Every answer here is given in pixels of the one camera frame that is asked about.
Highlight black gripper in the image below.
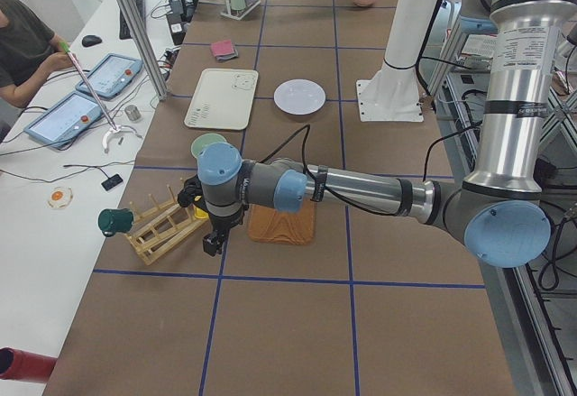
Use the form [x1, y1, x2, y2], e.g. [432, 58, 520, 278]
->
[177, 175, 207, 211]

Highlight cream bear tray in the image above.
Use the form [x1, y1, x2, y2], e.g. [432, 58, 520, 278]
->
[183, 68, 259, 131]

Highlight white round plate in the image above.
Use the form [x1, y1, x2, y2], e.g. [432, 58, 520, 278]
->
[273, 79, 325, 115]

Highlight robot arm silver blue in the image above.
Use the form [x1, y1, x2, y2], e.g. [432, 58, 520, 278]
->
[178, 0, 576, 268]

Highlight yellow cup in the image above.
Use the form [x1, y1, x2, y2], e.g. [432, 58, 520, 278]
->
[193, 203, 209, 219]

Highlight mint green bowl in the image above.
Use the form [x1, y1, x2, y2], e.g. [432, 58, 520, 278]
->
[190, 133, 226, 159]

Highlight wooden dish rack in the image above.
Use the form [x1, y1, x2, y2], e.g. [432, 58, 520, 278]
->
[124, 185, 208, 265]

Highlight small black device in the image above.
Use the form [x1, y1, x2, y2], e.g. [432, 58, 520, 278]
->
[101, 174, 124, 191]

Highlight wooden cutting board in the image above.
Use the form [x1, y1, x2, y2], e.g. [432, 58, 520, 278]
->
[248, 200, 316, 245]

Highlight dark green mug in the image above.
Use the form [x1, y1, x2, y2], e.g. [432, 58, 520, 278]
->
[97, 208, 134, 237]

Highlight metal cylinder weight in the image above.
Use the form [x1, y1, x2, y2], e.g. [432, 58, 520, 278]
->
[124, 105, 141, 122]

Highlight white curved claw piece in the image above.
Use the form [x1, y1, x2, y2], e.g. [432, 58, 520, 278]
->
[102, 125, 142, 153]

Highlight fried egg toy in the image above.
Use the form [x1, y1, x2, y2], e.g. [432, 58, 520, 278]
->
[47, 187, 73, 209]

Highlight far blue teach pendant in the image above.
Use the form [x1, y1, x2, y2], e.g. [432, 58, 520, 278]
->
[87, 53, 143, 100]

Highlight blue teach pendant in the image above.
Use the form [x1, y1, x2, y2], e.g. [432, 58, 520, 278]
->
[23, 92, 102, 148]
[87, 53, 143, 100]

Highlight pink grey cloth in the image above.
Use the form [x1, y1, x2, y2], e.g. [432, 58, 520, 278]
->
[210, 40, 238, 61]

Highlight near blue teach pendant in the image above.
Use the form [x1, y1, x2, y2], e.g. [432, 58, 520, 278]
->
[23, 92, 102, 148]

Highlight black keyboard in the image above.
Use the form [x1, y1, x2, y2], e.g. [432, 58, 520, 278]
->
[118, 0, 145, 40]

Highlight black computer mouse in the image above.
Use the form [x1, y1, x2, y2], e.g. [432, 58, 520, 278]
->
[81, 34, 102, 47]

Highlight pink reach stick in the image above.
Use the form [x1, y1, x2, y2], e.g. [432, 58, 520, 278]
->
[59, 41, 120, 132]

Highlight seated person dark shirt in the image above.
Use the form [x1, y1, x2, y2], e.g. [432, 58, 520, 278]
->
[1, 0, 72, 109]

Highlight red cylinder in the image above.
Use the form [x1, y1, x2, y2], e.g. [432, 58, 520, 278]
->
[1, 347, 57, 383]

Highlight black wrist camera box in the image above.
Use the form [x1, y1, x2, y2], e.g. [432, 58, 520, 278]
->
[203, 231, 227, 257]

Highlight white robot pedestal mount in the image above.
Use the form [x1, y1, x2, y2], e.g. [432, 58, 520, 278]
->
[357, 0, 438, 123]

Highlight aluminium frame post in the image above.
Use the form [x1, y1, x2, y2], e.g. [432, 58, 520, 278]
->
[116, 0, 168, 101]

